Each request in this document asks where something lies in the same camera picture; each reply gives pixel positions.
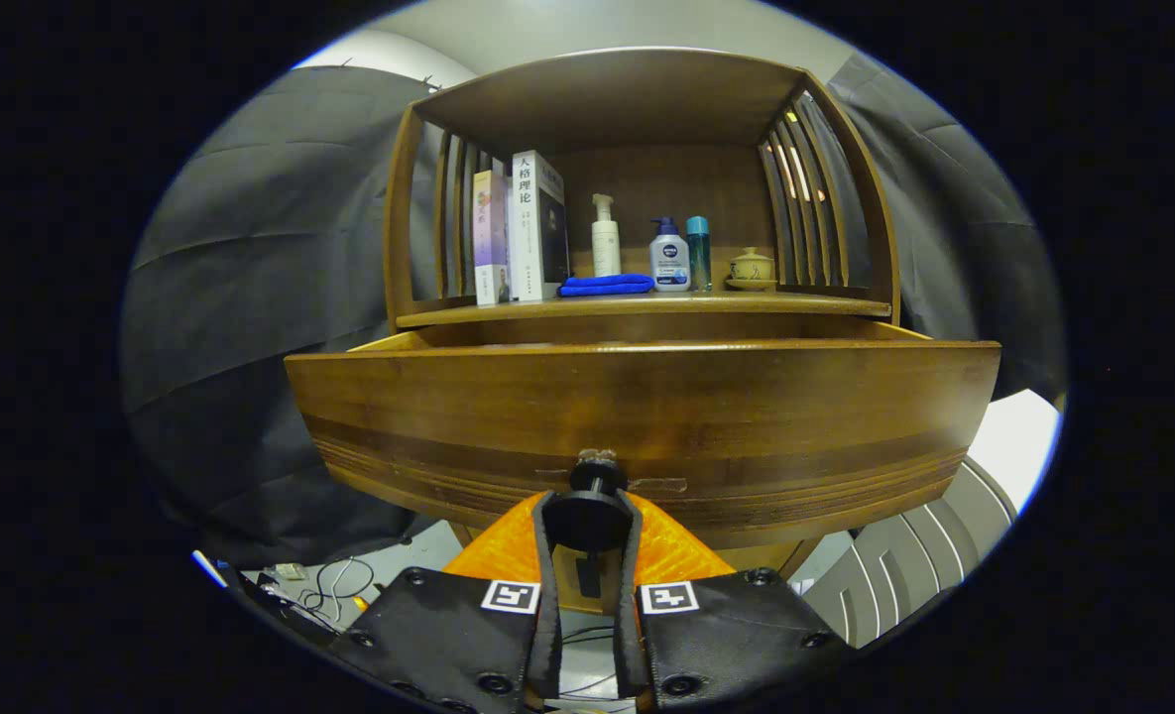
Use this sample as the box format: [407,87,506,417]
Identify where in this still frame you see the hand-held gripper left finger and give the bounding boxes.
[334,491,563,714]

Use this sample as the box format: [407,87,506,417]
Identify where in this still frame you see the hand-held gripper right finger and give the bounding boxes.
[615,491,856,714]

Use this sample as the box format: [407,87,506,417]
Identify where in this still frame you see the black drawer knob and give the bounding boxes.
[541,448,638,553]

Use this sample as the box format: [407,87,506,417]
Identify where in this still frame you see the wooden drawer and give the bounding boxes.
[285,319,1002,551]

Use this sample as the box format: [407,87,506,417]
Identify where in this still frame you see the wooden countertop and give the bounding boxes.
[396,291,893,329]

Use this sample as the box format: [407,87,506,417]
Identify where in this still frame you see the wooden cabinet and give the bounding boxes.
[285,47,1002,616]

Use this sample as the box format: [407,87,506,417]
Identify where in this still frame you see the grey ribbed plastic panel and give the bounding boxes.
[803,456,1019,651]

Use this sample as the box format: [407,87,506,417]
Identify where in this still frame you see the blue folded cloth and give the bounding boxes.
[558,274,655,298]

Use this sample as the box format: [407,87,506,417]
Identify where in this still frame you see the grey bottle with blue pump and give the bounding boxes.
[648,217,691,293]

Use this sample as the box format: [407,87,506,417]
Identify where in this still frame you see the teal clear bottle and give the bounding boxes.
[686,216,713,293]

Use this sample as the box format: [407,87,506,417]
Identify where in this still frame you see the cream lidded teacup with saucer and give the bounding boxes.
[726,247,778,293]

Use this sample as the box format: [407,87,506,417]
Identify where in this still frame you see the white pump bottle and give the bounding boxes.
[591,193,622,278]

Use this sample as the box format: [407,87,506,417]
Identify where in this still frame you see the white book with portrait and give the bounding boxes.
[508,150,570,302]

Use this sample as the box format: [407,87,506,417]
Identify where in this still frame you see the purple and white book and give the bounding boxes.
[472,170,511,306]

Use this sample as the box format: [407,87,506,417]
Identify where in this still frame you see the white board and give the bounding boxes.
[966,389,1062,515]

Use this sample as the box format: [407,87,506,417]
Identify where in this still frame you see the black cable bundle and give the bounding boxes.
[294,555,382,628]

